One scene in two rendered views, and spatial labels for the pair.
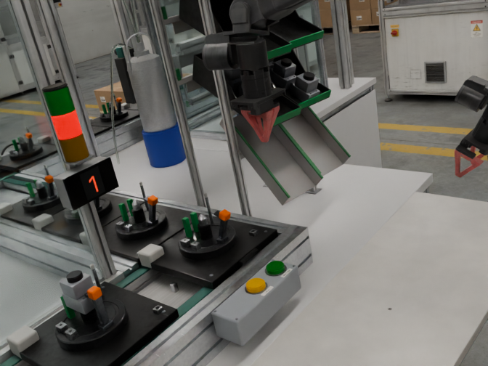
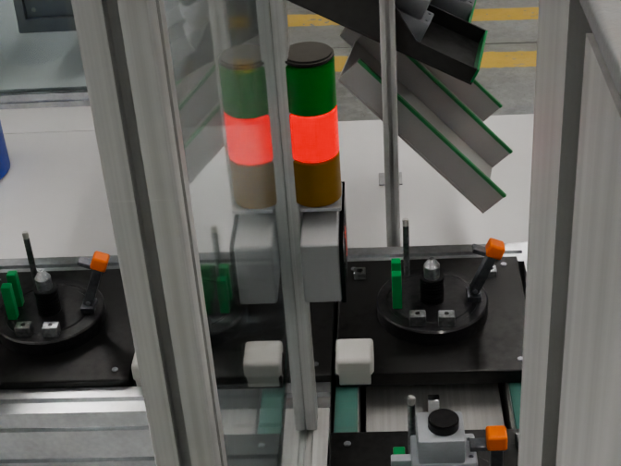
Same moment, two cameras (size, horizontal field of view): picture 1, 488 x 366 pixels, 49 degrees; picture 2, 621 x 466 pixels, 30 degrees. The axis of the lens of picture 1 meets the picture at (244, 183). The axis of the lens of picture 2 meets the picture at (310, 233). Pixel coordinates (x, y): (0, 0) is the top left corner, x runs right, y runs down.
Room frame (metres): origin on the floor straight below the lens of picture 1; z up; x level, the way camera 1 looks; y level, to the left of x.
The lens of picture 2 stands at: (0.30, 0.96, 1.85)
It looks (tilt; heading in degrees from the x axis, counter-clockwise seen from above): 33 degrees down; 321
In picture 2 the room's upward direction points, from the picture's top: 4 degrees counter-clockwise
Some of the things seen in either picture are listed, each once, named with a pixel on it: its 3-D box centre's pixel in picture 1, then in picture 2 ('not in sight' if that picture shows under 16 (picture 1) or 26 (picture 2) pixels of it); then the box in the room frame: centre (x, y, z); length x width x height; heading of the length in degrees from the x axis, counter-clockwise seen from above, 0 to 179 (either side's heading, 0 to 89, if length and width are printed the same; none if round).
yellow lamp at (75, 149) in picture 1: (74, 147); (315, 173); (1.08, 0.33, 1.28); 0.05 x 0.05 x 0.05
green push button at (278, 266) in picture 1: (275, 269); not in sight; (0.98, -0.03, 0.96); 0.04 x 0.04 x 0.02
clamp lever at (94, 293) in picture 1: (96, 304); (488, 459); (0.86, 0.32, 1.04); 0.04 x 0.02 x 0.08; 47
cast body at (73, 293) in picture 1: (76, 288); (432, 445); (0.89, 0.36, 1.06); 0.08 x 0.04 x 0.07; 48
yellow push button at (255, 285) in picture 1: (255, 287); not in sight; (0.93, 0.02, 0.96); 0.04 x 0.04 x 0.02
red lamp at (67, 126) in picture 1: (66, 124); (312, 128); (1.08, 0.33, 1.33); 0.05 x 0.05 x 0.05
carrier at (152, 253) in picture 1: (204, 228); (431, 284); (1.13, 0.11, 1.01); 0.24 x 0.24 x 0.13; 47
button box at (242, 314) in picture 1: (258, 299); not in sight; (0.93, 0.02, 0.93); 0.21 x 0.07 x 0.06; 137
